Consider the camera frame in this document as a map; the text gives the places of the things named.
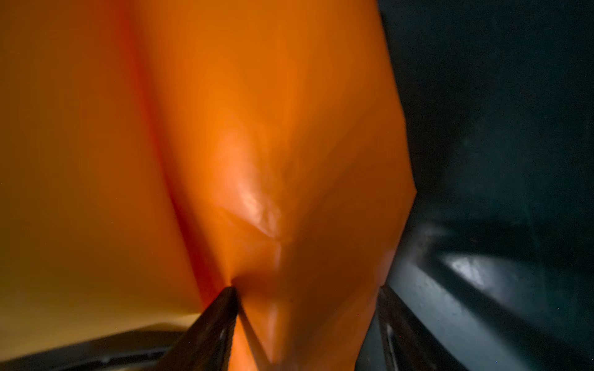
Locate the orange wrapping paper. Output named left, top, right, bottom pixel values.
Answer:
left=1, top=1, right=415, bottom=370

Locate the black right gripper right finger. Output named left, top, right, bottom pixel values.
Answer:
left=377, top=284, right=439, bottom=371

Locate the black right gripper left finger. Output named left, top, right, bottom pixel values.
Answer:
left=155, top=287, right=239, bottom=371

